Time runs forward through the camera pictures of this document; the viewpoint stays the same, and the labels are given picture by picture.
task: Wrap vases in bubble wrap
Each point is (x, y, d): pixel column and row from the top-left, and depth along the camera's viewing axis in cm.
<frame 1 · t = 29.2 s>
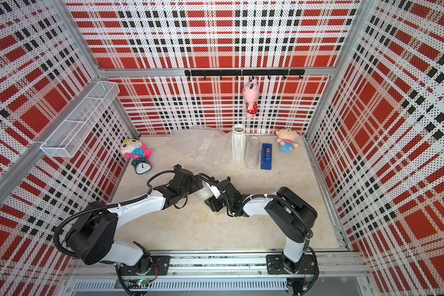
left hand: (198, 183, 91), fingers open
right hand: (212, 198, 90), fingers open
tall white ribbed vase: (238, 142, 98), point 17 cm above the table
clear glass vase: (251, 158, 104), point 7 cm above the table
blue tape dispenser: (266, 156, 106), point 6 cm above the table
plush doll blue pants: (286, 136, 116), point 6 cm above the table
white pink owl plush: (134, 148, 110), point 6 cm above the table
teal alarm clock: (141, 166, 103), point 5 cm above the table
bubble wrap pile: (210, 145, 110), point 7 cm above the table

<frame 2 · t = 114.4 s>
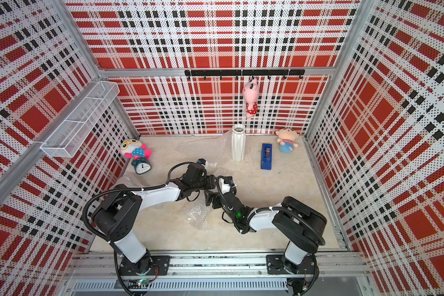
left hand: (216, 179, 93), fingers open
right hand: (214, 190, 86), fingers open
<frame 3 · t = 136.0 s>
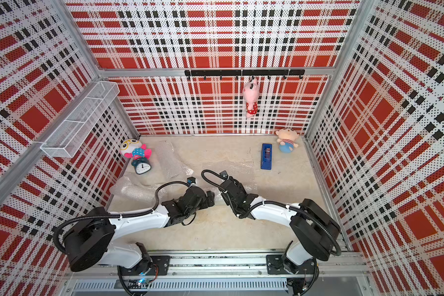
left hand: (209, 196, 88), fingers open
right hand: (233, 186, 88), fingers open
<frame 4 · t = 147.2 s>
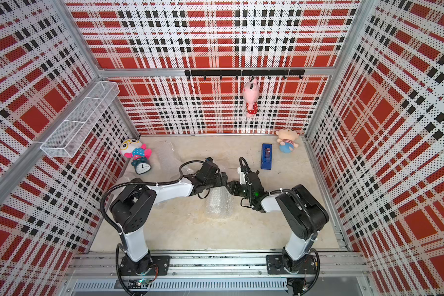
left hand: (223, 178, 95), fingers open
right hand: (228, 184, 91), fingers open
bubble wrap pile: (219, 205, 85), point 8 cm above the table
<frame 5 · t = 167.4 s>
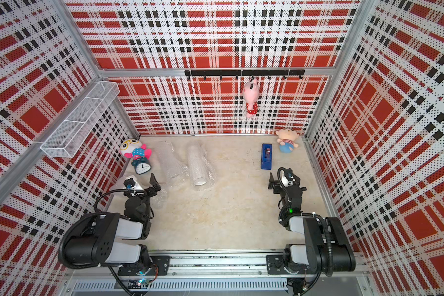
left hand: (147, 176, 86), fingers open
right hand: (283, 172, 88), fingers open
